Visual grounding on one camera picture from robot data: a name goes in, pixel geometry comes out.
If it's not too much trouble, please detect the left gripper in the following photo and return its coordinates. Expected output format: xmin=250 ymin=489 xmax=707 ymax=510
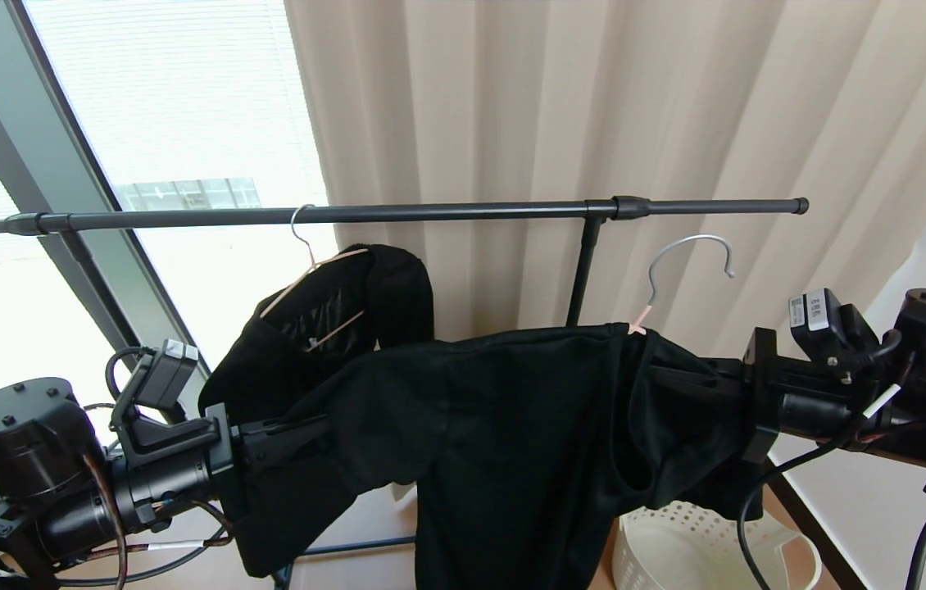
xmin=111 ymin=402 xmax=247 ymax=535

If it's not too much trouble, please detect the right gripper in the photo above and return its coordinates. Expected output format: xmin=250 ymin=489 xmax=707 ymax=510
xmin=742 ymin=328 xmax=926 ymax=468

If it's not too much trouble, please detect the pink clothes hanger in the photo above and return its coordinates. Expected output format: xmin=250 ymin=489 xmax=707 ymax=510
xmin=261 ymin=205 xmax=370 ymax=353
xmin=629 ymin=234 xmax=737 ymax=336

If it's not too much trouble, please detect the heap of clothes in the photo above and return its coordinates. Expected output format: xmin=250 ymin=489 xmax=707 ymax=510
xmin=266 ymin=322 xmax=764 ymax=590

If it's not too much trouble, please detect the black garment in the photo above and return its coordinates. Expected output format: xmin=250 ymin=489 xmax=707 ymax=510
xmin=199 ymin=243 xmax=436 ymax=579

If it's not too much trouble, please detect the white laundry basket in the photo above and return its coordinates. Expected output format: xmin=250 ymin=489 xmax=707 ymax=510
xmin=612 ymin=500 xmax=823 ymax=590

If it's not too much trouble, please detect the black clothes rack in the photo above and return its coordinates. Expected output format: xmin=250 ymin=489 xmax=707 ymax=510
xmin=0 ymin=197 xmax=809 ymax=590

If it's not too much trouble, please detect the beige curtain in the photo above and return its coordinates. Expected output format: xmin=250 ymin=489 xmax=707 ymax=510
xmin=287 ymin=0 xmax=926 ymax=361

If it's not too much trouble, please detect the window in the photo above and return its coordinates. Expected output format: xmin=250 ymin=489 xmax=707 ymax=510
xmin=0 ymin=0 xmax=341 ymax=435

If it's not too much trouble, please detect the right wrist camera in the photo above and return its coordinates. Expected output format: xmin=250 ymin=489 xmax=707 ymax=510
xmin=788 ymin=287 xmax=883 ymax=386

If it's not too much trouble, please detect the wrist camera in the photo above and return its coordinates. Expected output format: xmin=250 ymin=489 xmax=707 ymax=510
xmin=788 ymin=287 xmax=883 ymax=386
xmin=107 ymin=340 xmax=223 ymax=470

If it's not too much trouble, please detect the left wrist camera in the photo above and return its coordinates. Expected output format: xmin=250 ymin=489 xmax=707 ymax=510
xmin=107 ymin=340 xmax=223 ymax=470

